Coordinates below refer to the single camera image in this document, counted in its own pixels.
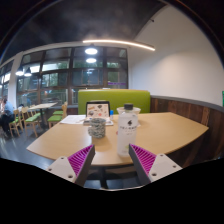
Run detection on dark framed window wall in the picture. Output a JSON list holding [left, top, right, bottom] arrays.
[[0, 46, 129, 109]]

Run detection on green upholstered bench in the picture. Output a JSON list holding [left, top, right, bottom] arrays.
[[77, 89, 152, 116]]

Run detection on light wooden side table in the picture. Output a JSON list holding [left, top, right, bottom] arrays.
[[29, 102, 58, 128]]

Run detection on white ceramic bowl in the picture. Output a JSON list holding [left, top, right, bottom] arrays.
[[116, 106, 142, 127]]

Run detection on long curved linear ceiling light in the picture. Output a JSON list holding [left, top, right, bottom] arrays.
[[82, 39, 156, 52]]

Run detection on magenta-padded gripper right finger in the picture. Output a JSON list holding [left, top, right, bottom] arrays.
[[128, 143, 183, 186]]

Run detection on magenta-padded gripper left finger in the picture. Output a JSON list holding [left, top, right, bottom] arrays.
[[46, 144, 96, 187]]

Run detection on person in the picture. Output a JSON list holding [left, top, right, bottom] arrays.
[[0, 98, 15, 136]]

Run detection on sticker-covered black laptop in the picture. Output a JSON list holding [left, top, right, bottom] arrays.
[[85, 100, 111, 121]]

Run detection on wooden chairs green seats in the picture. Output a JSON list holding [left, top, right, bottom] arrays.
[[9, 101, 69, 138]]

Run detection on round pendant ceiling lamps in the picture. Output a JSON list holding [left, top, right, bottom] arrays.
[[14, 44, 99, 78]]

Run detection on white paper sheets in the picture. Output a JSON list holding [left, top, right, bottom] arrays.
[[59, 114, 87, 125]]

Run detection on clear water bottle black cap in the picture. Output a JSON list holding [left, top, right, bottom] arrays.
[[116, 103, 139, 158]]

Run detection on green white speckled mug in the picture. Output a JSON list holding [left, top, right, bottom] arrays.
[[87, 117, 107, 139]]

